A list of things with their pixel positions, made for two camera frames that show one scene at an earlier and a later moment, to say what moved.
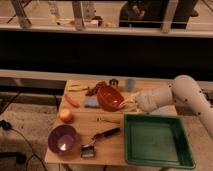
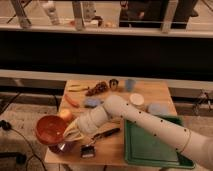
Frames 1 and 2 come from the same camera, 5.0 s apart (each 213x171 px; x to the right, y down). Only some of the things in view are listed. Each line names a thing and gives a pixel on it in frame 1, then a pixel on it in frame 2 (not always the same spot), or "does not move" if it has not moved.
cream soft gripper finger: (129, 104) -> (73, 134)
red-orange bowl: (109, 98) -> (50, 129)
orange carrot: (72, 101) does not move
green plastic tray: (160, 141) does not move
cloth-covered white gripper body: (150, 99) -> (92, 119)
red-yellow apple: (66, 115) does not move
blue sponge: (91, 102) does not move
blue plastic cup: (129, 83) does not move
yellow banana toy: (77, 88) does not move
